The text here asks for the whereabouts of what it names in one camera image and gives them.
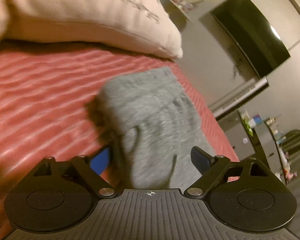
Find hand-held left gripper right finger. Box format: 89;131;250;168
184;146;278;197

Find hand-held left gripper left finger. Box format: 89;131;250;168
21;148;116;198

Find grey pants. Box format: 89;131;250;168
94;66;218;189

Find grey bedside cabinet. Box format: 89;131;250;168
217;110;261;161

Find green tray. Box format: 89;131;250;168
242;119;253;136

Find blue and white canister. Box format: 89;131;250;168
248;115;263;128

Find grey vanity desk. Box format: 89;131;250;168
254;120;291;181

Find pink ribbed blanket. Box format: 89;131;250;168
0;40;241;233

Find pink plush toy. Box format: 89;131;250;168
284;164;298;181

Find round vanity mirror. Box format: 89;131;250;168
282;129;300;159

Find cream pillow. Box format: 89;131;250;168
0;0;184;60

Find black wall television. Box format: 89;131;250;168
210;0;292;79

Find wall shelf with trinkets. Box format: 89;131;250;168
163;0;192;22

